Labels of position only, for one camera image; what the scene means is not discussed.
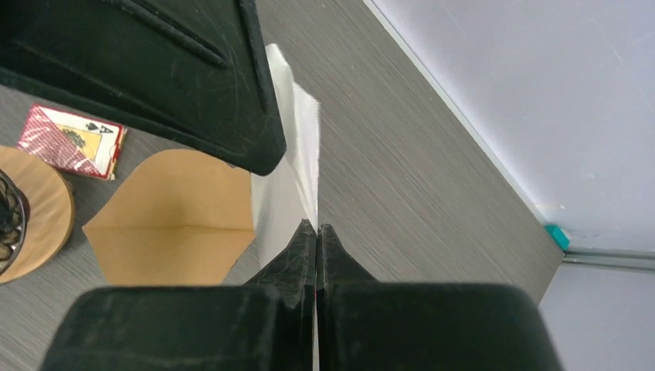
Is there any light wooden dripper ring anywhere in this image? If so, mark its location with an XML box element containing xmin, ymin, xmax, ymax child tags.
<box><xmin>0</xmin><ymin>145</ymin><xmax>76</xmax><ymax>285</ymax></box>

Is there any grey ribbed dripper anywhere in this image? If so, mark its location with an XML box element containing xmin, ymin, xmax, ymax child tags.
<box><xmin>1</xmin><ymin>171</ymin><xmax>30</xmax><ymax>274</ymax></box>

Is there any white paper coffee filter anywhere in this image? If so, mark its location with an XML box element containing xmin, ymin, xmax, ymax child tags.
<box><xmin>251</xmin><ymin>43</ymin><xmax>321</xmax><ymax>268</ymax></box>

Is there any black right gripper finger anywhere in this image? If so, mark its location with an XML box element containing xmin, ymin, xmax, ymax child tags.
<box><xmin>1</xmin><ymin>0</ymin><xmax>287</xmax><ymax>175</ymax></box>

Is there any teal block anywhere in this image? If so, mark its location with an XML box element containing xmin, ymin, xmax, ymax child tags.
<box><xmin>544</xmin><ymin>224</ymin><xmax>570</xmax><ymax>251</ymax></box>

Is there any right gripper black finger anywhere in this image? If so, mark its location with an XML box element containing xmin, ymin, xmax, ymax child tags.
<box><xmin>41</xmin><ymin>220</ymin><xmax>317</xmax><ymax>370</ymax></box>
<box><xmin>316</xmin><ymin>224</ymin><xmax>562</xmax><ymax>370</ymax></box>

